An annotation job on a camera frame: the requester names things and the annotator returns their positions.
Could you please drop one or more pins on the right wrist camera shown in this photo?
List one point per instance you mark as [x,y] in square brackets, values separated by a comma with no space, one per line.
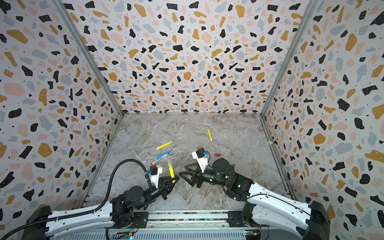
[202,158]

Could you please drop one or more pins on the blue pen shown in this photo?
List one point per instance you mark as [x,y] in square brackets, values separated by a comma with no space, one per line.
[163,154]

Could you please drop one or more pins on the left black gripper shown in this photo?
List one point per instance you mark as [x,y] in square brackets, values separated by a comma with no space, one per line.
[163,188]

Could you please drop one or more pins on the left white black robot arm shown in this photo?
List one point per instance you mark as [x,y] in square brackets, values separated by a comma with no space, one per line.
[117,213]

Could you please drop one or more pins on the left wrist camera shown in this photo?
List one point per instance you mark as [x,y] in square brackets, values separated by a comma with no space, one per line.
[153,175]

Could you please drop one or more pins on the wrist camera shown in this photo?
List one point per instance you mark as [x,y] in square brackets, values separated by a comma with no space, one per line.
[153,175]
[202,158]

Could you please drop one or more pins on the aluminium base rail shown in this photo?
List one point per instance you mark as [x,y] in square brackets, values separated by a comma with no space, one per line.
[185,225]

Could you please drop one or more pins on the yellow highlighter pen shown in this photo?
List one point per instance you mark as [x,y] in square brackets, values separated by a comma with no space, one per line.
[210,135]
[164,145]
[171,169]

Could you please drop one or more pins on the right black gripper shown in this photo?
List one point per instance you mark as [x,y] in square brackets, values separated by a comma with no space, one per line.
[198,177]

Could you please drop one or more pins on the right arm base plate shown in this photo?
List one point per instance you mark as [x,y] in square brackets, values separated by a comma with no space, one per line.
[236,219]

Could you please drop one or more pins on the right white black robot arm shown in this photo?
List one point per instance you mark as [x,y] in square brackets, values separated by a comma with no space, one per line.
[262,206]

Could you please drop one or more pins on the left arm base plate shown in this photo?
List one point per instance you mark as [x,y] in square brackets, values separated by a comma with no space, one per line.
[133,220]

